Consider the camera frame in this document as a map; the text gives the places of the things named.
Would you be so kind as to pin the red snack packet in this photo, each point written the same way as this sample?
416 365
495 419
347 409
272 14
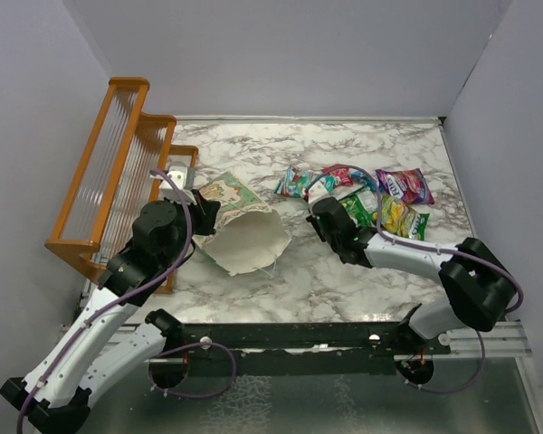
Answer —
340 174

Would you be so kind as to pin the wooden acrylic display rack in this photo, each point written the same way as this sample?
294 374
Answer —
112 181

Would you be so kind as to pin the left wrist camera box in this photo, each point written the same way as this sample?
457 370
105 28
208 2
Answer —
183 176

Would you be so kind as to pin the green spring tea packet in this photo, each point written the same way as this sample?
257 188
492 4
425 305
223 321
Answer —
361 207

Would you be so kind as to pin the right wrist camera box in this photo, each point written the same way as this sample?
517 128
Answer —
320 189

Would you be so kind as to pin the green illustrated paper bag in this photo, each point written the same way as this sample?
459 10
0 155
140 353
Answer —
249 233

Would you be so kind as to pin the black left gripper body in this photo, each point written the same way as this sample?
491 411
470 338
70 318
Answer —
200 221

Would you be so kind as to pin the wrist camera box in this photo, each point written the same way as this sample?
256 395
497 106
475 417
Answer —
320 189
183 176

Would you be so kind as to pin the purple snack packet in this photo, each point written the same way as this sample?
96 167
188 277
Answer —
410 186

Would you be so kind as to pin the yellow green snack packet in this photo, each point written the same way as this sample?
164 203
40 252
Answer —
401 219

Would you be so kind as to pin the teal barley mint packet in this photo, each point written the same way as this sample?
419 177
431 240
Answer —
295 182

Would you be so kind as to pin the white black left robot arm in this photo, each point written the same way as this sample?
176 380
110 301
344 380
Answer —
57 396

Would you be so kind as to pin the blue snack packet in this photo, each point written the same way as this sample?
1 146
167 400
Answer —
365 179

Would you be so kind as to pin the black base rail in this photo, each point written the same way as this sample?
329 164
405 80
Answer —
286 349

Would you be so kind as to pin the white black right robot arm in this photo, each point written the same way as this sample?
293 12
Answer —
477 289

